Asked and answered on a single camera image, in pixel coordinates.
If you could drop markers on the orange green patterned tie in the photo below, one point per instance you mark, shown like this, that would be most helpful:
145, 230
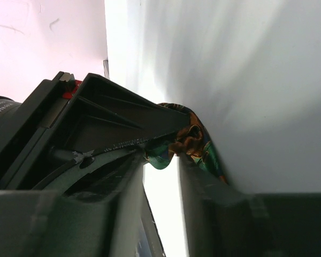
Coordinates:
193, 140

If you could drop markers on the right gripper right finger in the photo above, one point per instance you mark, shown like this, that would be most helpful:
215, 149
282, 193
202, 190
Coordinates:
221, 221

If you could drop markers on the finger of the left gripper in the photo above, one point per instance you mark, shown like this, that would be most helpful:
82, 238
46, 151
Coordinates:
101, 116

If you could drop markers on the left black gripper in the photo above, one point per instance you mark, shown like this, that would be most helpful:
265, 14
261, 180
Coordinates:
20, 121

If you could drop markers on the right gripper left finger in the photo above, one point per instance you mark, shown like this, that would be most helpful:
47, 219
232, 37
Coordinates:
96, 207

